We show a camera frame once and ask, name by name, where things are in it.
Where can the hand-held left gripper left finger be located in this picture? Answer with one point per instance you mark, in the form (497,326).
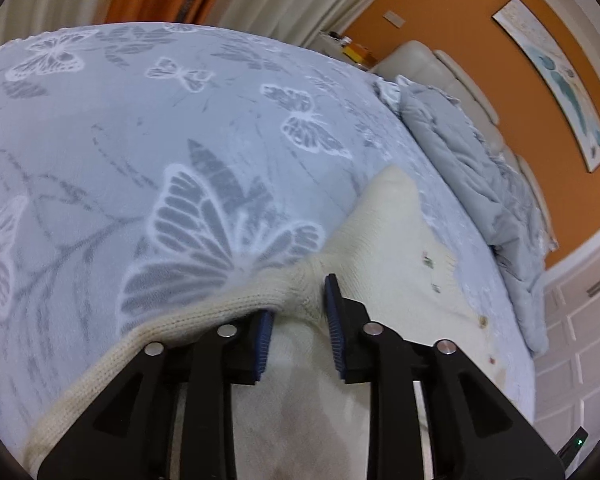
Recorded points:
(261,342)

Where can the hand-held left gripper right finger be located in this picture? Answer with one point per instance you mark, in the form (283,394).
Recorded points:
(334,327)

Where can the cream knit sweater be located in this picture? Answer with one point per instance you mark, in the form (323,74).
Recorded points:
(380,240)

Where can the white panelled cabinet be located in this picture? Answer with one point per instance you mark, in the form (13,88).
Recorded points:
(575,340)

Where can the grey crumpled quilt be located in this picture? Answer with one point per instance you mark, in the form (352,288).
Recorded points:
(472,175)

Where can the grey butterfly print blanket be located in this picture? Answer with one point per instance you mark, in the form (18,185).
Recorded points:
(145,160)

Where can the cream padded headboard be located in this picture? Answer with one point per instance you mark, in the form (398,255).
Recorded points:
(472,85)

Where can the cluttered bedside table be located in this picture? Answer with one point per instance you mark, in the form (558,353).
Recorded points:
(347,46)

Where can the white wall switch plate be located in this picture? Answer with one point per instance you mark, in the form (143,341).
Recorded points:
(394,18)

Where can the framed wall picture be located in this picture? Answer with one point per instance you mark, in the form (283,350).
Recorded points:
(555,80)

